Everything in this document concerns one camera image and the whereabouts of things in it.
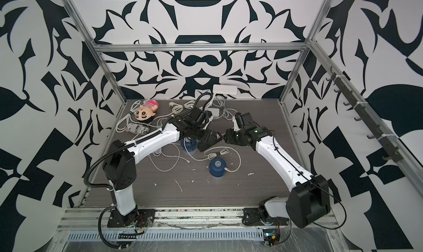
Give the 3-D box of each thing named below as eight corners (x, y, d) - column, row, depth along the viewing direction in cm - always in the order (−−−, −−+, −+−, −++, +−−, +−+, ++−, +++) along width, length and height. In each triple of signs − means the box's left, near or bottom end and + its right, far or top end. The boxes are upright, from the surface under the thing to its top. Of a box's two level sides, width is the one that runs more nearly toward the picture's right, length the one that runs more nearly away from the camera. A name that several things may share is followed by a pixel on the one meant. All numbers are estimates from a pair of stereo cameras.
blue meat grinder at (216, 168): (209, 181, 87) (208, 172, 78) (209, 166, 92) (209, 157, 83) (224, 181, 87) (226, 172, 78) (224, 166, 92) (225, 157, 83)
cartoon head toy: (137, 123, 108) (132, 116, 102) (143, 104, 118) (140, 97, 112) (154, 123, 108) (151, 116, 102) (159, 104, 118) (157, 97, 112)
